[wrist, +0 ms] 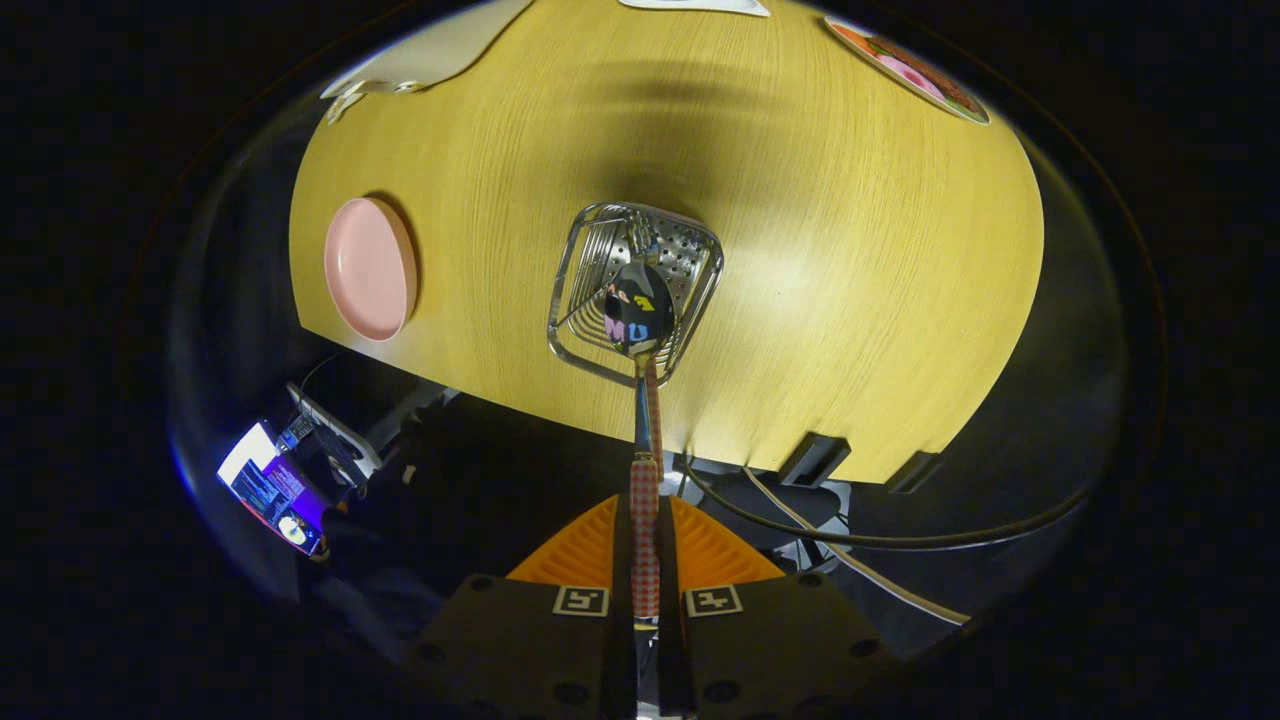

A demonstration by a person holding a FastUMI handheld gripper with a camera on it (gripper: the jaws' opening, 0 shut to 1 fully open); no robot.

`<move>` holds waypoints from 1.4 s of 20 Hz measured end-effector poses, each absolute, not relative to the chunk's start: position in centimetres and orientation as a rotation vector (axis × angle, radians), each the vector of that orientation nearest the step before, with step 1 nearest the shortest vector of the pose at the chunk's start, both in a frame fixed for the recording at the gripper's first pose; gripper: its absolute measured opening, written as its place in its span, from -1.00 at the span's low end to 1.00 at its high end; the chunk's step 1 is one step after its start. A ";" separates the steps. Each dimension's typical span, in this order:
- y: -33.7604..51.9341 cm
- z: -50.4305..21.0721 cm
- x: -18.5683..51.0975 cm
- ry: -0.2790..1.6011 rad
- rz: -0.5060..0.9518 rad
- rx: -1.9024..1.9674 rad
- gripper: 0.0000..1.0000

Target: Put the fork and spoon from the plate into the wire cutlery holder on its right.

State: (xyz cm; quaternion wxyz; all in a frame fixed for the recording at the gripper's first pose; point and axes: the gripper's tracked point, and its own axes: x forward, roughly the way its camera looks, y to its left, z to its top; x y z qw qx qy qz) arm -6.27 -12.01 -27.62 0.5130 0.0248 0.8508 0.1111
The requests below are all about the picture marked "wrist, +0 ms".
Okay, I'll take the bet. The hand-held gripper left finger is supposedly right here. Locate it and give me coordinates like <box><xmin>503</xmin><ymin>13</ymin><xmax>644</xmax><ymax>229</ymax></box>
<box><xmin>405</xmin><ymin>493</ymin><xmax>636</xmax><ymax>720</ymax></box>

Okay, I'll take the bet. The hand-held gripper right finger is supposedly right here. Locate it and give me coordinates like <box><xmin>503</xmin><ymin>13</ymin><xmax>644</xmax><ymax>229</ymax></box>
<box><xmin>657</xmin><ymin>493</ymin><xmax>901</xmax><ymax>720</ymax></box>

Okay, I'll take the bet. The checkered handle spoon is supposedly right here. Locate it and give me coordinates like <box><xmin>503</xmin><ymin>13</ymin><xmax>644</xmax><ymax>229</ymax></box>
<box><xmin>603</xmin><ymin>262</ymin><xmax>677</xmax><ymax>631</ymax></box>

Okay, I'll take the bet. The white edged flat device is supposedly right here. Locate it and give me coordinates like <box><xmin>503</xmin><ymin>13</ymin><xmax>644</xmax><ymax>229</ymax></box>
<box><xmin>285</xmin><ymin>383</ymin><xmax>383</xmax><ymax>481</ymax></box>

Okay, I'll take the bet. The pink plate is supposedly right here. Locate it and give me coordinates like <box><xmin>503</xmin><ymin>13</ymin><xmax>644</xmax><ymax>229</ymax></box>
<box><xmin>323</xmin><ymin>197</ymin><xmax>419</xmax><ymax>343</ymax></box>

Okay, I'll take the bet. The white bread holder box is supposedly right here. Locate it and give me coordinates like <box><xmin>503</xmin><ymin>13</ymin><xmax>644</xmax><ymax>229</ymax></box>
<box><xmin>320</xmin><ymin>0</ymin><xmax>536</xmax><ymax>99</ymax></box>

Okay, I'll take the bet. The white plate with food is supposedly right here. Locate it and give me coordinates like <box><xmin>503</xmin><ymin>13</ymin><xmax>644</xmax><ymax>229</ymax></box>
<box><xmin>824</xmin><ymin>15</ymin><xmax>992</xmax><ymax>126</ymax></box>

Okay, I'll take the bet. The white coaster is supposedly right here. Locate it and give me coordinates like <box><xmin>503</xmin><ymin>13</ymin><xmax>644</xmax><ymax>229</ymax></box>
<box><xmin>618</xmin><ymin>0</ymin><xmax>772</xmax><ymax>18</ymax></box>

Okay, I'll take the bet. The black table bracket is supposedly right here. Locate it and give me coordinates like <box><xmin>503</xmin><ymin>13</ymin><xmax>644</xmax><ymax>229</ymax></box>
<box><xmin>778</xmin><ymin>432</ymin><xmax>852</xmax><ymax>488</ymax></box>
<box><xmin>885</xmin><ymin>451</ymin><xmax>942</xmax><ymax>495</ymax></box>

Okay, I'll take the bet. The black cable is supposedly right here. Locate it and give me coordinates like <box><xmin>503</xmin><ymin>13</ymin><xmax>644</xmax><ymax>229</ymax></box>
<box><xmin>683</xmin><ymin>455</ymin><xmax>1091</xmax><ymax>551</ymax></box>

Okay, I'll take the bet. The metal wire basket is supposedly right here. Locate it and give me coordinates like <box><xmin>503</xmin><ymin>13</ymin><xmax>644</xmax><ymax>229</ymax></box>
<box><xmin>546</xmin><ymin>201</ymin><xmax>725</xmax><ymax>389</ymax></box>

